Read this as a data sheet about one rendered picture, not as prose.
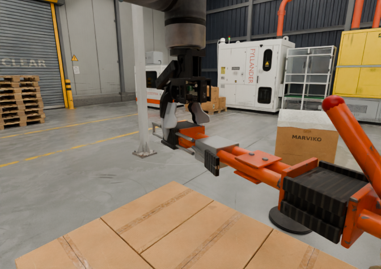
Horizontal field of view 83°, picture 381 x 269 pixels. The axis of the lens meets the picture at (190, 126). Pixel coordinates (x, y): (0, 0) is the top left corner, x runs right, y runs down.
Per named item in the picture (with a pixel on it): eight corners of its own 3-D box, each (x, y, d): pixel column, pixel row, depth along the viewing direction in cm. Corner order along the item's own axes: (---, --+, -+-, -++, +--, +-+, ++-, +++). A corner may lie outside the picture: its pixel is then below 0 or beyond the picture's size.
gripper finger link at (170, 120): (164, 142, 46) (178, 102, 46) (153, 136, 51) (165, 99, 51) (176, 145, 48) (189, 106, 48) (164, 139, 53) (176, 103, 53)
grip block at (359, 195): (377, 218, 27) (387, 176, 26) (344, 253, 22) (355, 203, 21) (310, 189, 34) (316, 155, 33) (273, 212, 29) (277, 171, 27)
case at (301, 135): (331, 179, 156) (341, 125, 146) (272, 169, 171) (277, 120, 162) (320, 152, 209) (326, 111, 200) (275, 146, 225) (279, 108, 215)
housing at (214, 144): (239, 162, 44) (240, 142, 43) (214, 171, 41) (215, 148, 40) (217, 153, 50) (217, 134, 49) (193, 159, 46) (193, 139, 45)
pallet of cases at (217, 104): (227, 110, 798) (228, 86, 776) (211, 115, 721) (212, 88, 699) (200, 107, 873) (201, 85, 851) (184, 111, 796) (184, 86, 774)
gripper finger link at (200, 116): (209, 139, 53) (198, 106, 49) (195, 133, 58) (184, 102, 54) (218, 132, 54) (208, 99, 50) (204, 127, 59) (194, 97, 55)
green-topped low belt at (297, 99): (325, 116, 690) (329, 97, 674) (322, 119, 651) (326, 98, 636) (285, 112, 767) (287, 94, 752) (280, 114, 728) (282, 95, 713)
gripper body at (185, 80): (183, 107, 45) (182, 46, 42) (164, 102, 52) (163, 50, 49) (211, 104, 49) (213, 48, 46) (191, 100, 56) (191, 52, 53)
